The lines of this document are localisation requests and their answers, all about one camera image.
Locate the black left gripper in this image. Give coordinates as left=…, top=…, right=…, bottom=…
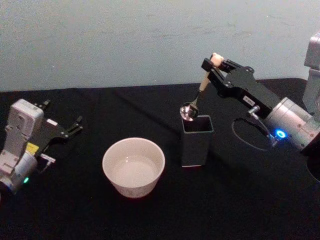
left=32, top=99, right=84, bottom=161

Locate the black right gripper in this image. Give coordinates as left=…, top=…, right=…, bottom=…
left=201, top=57, right=280, bottom=119

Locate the steel spoon with bear handle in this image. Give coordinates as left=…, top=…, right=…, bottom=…
left=179, top=52, right=224, bottom=122

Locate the black square utensil holder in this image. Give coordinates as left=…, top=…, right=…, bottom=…
left=180, top=114, right=214, bottom=169

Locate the white ceramic bowl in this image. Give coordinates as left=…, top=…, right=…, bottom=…
left=101, top=137, right=166, bottom=199

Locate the black table cloth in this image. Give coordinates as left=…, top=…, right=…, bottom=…
left=0, top=77, right=320, bottom=240

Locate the thin dark right gripper cable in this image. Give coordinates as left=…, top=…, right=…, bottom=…
left=231, top=105, right=280, bottom=152

